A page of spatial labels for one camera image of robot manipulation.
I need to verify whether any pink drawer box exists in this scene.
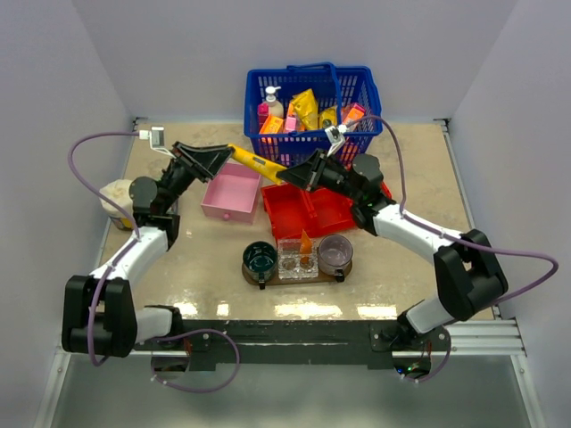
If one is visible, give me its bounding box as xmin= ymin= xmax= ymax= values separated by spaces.
xmin=201 ymin=163 xmax=262 ymax=224

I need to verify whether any red three-compartment bin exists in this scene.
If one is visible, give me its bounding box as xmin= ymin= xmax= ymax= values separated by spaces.
xmin=260 ymin=177 xmax=393 ymax=242

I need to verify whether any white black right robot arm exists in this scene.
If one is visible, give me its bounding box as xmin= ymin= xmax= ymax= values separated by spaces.
xmin=277 ymin=150 xmax=508 ymax=350

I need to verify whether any dark green mug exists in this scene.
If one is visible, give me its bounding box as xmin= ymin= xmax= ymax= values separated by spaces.
xmin=243 ymin=241 xmax=277 ymax=290

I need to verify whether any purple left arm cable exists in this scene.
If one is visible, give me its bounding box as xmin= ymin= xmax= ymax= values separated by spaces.
xmin=67 ymin=131 xmax=242 ymax=392

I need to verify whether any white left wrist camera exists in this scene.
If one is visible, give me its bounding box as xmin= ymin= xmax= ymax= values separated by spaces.
xmin=137 ymin=126 xmax=173 ymax=158

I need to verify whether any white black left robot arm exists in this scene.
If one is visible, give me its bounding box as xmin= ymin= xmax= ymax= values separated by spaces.
xmin=62 ymin=143 xmax=234 ymax=366

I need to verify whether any translucent purple mug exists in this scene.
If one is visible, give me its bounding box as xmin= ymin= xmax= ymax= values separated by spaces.
xmin=317 ymin=235 xmax=353 ymax=283

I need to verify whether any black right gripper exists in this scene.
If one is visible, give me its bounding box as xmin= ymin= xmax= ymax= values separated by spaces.
xmin=277 ymin=149 xmax=361 ymax=202

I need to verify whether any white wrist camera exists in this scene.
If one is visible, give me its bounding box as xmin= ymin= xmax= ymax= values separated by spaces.
xmin=137 ymin=126 xmax=173 ymax=158
xmin=325 ymin=124 xmax=347 ymax=157

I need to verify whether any brown wooden oval tray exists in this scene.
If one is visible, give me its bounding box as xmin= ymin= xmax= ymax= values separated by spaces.
xmin=242 ymin=262 xmax=353 ymax=290

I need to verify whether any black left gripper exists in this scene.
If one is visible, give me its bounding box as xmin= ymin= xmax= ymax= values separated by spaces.
xmin=161 ymin=142 xmax=236 ymax=213

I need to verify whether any clear acrylic toothbrush holder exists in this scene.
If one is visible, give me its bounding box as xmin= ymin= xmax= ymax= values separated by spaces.
xmin=277 ymin=238 xmax=319 ymax=279

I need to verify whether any aluminium frame rail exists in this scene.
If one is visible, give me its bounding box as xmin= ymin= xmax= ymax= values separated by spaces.
xmin=439 ymin=317 xmax=527 ymax=356

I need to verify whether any pink small box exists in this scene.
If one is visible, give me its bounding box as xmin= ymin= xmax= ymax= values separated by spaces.
xmin=283 ymin=115 xmax=297 ymax=134

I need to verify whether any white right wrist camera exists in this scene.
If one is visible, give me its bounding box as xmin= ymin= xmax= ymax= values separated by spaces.
xmin=325 ymin=124 xmax=347 ymax=157

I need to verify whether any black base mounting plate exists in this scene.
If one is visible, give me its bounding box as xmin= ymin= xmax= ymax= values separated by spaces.
xmin=132 ymin=318 xmax=450 ymax=372

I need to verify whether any yellow snack bag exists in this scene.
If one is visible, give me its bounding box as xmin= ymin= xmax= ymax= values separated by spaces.
xmin=291 ymin=88 xmax=319 ymax=131

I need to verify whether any cream tissue roll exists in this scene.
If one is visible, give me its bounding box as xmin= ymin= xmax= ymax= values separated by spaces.
xmin=99 ymin=179 xmax=133 ymax=231

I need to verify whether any yellow green packet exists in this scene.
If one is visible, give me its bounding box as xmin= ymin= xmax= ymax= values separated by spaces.
xmin=319 ymin=104 xmax=339 ymax=129

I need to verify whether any orange box in basket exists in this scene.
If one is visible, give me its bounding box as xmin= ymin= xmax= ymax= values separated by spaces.
xmin=342 ymin=103 xmax=365 ymax=132

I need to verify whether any white pump lotion bottle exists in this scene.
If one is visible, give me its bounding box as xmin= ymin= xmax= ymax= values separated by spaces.
xmin=265 ymin=86 xmax=285 ymax=119

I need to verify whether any blue plastic shopping basket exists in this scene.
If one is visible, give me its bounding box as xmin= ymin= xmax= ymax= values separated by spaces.
xmin=244 ymin=62 xmax=383 ymax=167

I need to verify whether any orange carton left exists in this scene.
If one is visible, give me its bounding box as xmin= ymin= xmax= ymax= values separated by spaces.
xmin=259 ymin=115 xmax=284 ymax=135

